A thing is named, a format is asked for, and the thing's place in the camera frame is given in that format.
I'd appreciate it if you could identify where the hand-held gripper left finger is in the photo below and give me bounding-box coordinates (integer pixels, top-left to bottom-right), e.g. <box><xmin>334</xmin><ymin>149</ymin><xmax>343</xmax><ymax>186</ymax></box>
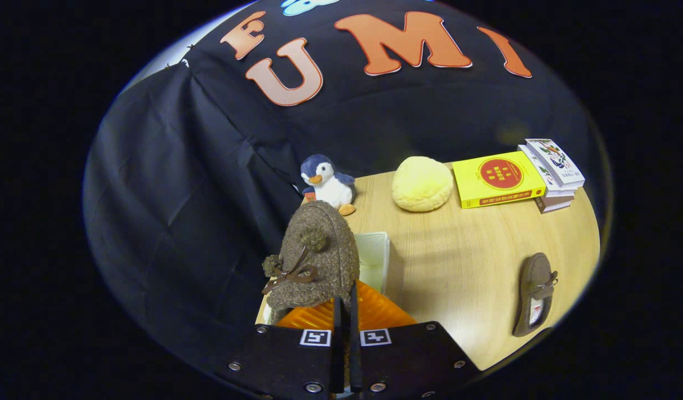
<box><xmin>218</xmin><ymin>296</ymin><xmax>344</xmax><ymax>399</ymax></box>

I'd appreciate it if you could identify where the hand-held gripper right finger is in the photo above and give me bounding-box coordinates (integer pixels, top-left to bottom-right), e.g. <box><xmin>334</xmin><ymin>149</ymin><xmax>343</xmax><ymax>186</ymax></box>
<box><xmin>349</xmin><ymin>281</ymin><xmax>482</xmax><ymax>399</ymax></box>

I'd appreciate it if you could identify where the brown fuzzy shoe with bow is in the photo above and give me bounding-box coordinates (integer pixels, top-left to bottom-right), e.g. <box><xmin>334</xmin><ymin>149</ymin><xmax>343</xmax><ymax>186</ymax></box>
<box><xmin>512</xmin><ymin>253</ymin><xmax>559</xmax><ymax>338</ymax></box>
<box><xmin>261</xmin><ymin>200</ymin><xmax>360</xmax><ymax>312</ymax></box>

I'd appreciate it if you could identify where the beige fabric storage box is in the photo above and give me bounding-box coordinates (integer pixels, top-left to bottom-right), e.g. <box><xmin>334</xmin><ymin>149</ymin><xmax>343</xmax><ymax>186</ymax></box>
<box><xmin>255</xmin><ymin>232</ymin><xmax>406</xmax><ymax>326</ymax></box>

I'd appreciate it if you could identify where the penguin plush toy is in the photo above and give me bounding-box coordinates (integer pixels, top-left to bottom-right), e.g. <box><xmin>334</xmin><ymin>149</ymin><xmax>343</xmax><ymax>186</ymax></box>
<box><xmin>300</xmin><ymin>154</ymin><xmax>357</xmax><ymax>216</ymax></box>

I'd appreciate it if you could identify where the yellow bun plush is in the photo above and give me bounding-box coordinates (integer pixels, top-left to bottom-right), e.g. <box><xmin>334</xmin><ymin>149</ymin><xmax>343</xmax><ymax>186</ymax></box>
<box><xmin>391</xmin><ymin>156</ymin><xmax>454</xmax><ymax>212</ymax></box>

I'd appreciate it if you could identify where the yellow book with red circle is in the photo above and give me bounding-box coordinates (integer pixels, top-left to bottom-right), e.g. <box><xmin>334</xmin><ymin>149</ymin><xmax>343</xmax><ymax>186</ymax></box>
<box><xmin>451</xmin><ymin>151</ymin><xmax>548</xmax><ymax>209</ymax></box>

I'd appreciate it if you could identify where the brown book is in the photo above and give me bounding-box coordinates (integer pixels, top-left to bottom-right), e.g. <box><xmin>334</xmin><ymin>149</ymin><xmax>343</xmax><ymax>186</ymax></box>
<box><xmin>535</xmin><ymin>194</ymin><xmax>573</xmax><ymax>214</ymax></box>

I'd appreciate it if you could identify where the black backdrop cloth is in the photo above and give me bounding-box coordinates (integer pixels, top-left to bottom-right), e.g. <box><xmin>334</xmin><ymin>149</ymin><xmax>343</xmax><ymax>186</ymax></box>
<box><xmin>83</xmin><ymin>0</ymin><xmax>606</xmax><ymax>367</ymax></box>

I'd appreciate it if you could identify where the white bird print book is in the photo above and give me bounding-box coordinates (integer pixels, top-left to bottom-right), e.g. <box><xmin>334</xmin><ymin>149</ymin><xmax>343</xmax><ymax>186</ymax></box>
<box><xmin>525</xmin><ymin>138</ymin><xmax>586</xmax><ymax>191</ymax></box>

